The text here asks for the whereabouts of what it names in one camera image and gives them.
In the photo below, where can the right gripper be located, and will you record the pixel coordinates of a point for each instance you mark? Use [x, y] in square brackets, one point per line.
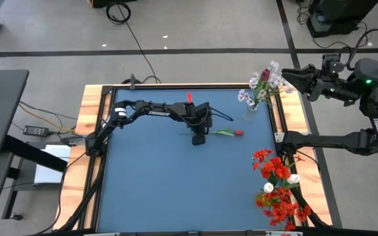
[336, 86]

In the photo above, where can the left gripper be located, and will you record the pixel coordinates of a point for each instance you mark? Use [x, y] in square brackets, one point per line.
[202, 118]

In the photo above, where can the bright red tulip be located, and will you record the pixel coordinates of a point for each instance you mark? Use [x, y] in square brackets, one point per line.
[239, 132]

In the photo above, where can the white veined flower bunch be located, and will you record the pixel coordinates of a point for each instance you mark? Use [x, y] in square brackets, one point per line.
[254, 82]

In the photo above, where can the small red flower bunch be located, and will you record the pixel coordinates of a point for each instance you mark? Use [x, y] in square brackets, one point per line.
[276, 161]

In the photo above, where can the large red flower bunch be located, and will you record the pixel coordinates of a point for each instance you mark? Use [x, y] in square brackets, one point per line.
[279, 209]

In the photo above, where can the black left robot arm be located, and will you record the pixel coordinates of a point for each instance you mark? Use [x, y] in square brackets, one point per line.
[143, 109]

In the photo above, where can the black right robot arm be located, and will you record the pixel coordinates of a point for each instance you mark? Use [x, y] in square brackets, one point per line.
[323, 141]

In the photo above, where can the clear glass vase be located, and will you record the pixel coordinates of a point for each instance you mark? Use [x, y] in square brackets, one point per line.
[250, 114]

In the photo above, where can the amber glass vase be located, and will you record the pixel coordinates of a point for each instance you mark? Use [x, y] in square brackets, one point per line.
[260, 199]

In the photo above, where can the small red flower piece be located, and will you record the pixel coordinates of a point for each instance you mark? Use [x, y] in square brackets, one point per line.
[189, 97]

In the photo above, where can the black equipment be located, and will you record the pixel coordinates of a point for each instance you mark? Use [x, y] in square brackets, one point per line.
[340, 10]

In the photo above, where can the white tulip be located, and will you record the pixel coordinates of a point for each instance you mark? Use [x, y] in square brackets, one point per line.
[268, 187]
[293, 179]

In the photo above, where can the wooden table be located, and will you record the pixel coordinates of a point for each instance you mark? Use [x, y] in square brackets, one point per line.
[90, 98]

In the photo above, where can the white panel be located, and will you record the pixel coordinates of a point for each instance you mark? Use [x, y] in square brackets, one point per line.
[49, 170]

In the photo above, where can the black power adapter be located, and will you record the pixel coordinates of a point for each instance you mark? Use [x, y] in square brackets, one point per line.
[35, 131]

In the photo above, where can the black desk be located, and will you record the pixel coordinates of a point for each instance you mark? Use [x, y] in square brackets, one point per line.
[2, 108]

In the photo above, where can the black aluminium table frame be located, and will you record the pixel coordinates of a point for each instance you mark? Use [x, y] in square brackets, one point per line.
[176, 86]

